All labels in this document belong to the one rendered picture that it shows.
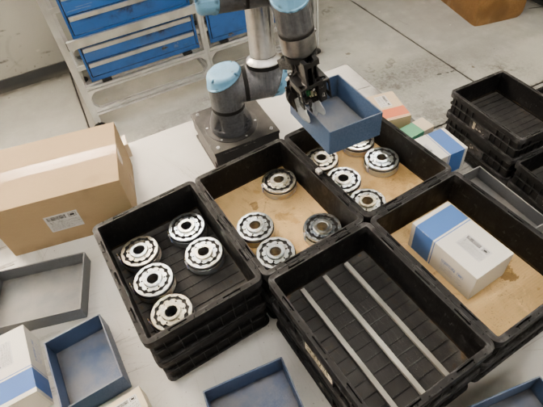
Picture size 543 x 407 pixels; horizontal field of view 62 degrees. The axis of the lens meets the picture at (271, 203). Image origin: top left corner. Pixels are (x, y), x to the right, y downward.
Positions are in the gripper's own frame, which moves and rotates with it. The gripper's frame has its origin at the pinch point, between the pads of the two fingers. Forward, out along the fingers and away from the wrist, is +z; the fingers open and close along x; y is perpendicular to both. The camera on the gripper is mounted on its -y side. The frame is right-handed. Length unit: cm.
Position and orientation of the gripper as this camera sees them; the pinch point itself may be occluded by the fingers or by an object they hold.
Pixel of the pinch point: (309, 115)
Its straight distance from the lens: 114.8
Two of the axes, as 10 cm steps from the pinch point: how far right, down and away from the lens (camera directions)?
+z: 2.1, 6.0, 7.7
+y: 4.1, 6.6, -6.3
